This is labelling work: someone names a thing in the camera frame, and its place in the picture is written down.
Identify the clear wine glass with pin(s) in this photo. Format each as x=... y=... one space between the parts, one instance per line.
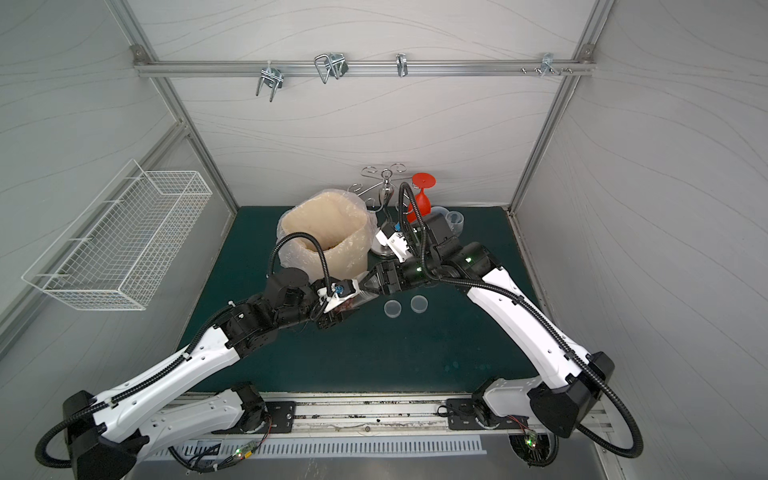
x=455 y=220

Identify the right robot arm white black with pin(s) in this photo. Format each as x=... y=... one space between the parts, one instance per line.
x=570 y=379

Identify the aluminium top rail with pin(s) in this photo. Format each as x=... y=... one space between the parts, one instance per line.
x=357 y=68

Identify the clear plastic jar lid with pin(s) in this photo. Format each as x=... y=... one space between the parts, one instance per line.
x=392 y=309

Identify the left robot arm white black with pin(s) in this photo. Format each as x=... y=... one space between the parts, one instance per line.
x=104 y=436

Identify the jar with flowers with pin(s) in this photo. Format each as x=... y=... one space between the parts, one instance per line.
x=360 y=298

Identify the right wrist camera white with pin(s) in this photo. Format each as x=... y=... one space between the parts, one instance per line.
x=390 y=238

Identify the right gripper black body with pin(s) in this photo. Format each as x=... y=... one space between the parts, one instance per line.
x=387 y=276

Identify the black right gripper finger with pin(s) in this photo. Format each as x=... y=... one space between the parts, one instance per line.
x=366 y=276
x=368 y=291

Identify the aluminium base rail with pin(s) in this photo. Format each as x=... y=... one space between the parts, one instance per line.
x=366 y=414

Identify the white vent strip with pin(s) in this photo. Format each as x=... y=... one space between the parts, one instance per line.
x=371 y=447

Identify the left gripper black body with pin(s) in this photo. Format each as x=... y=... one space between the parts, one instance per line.
x=335 y=309

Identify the metal hook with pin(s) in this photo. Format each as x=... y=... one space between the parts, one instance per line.
x=271 y=79
x=401 y=65
x=331 y=65

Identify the white wire basket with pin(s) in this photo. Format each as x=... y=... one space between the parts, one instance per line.
x=114 y=255

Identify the chrome glass holder stand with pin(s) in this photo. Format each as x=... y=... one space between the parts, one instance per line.
x=378 y=195

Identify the cream trash bin with bag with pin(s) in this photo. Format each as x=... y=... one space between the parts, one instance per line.
x=342 y=225

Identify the red plastic wine glass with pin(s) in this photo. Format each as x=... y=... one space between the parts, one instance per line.
x=422 y=182

